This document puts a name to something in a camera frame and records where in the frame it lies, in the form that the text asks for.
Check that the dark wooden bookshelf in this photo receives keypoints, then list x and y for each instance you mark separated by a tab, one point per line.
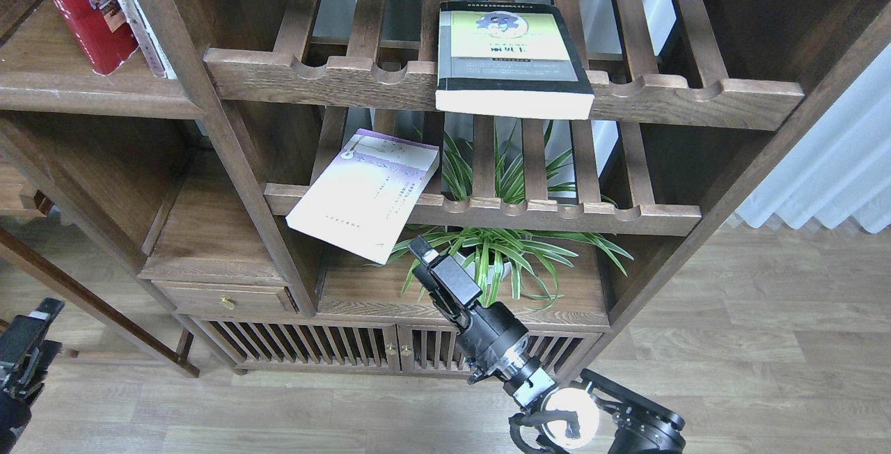
186	181

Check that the white and purple book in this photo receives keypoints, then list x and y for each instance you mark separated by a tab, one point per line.
364	197

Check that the white curtain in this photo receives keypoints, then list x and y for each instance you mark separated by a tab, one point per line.
840	169

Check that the yellow and black book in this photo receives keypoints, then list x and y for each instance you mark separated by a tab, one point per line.
510	60

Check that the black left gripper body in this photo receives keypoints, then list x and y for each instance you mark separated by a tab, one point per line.
16	409

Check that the green spider plant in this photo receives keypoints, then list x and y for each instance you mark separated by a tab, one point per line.
532	256

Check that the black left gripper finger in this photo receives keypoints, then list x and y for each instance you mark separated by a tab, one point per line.
24	349

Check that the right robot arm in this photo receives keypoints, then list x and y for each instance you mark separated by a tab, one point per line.
552	418

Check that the white plant pot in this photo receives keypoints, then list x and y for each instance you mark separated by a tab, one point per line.
469	261

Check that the red book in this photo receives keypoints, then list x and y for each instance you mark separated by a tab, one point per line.
102	31

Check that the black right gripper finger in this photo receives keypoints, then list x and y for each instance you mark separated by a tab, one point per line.
454	293

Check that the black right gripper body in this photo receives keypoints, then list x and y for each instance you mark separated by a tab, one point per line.
493	340

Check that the thin white upright book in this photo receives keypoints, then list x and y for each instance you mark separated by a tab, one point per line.
147	40

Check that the brass drawer knob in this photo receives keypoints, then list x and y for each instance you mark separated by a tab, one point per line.
227	303

